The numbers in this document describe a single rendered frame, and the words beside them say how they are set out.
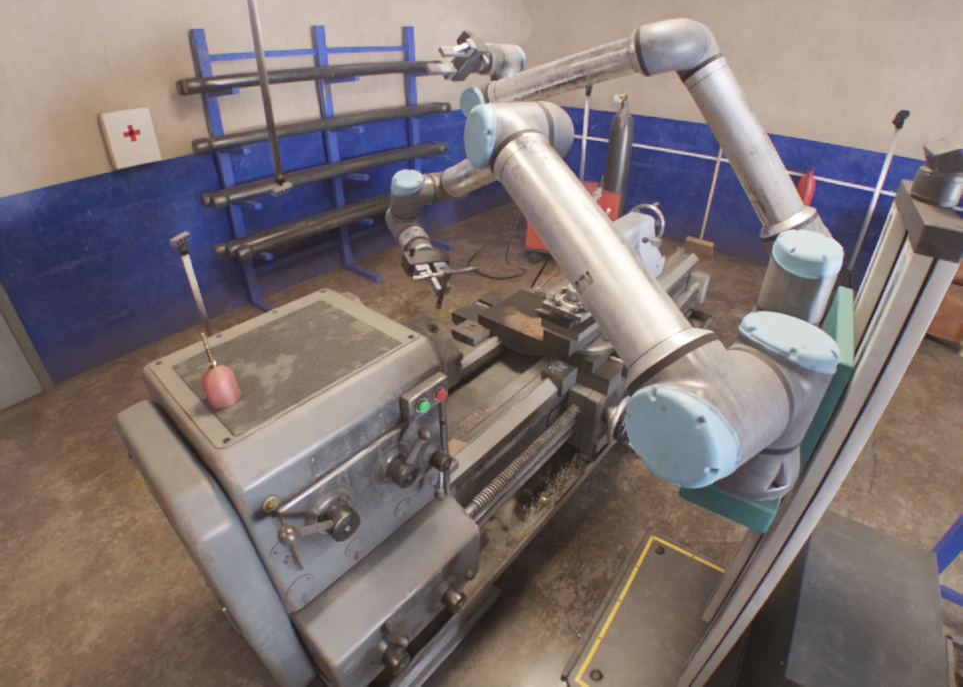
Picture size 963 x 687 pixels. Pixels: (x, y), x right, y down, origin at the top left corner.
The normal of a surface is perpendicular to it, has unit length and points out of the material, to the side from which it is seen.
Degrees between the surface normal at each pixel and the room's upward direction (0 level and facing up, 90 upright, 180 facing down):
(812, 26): 90
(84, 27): 90
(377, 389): 45
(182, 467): 0
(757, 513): 90
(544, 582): 0
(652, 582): 0
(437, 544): 32
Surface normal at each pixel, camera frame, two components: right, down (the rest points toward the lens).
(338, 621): 0.40, -0.55
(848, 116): -0.65, 0.40
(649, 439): -0.82, 0.33
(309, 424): 0.54, -0.37
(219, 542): 0.76, 0.33
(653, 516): 0.00, -0.86
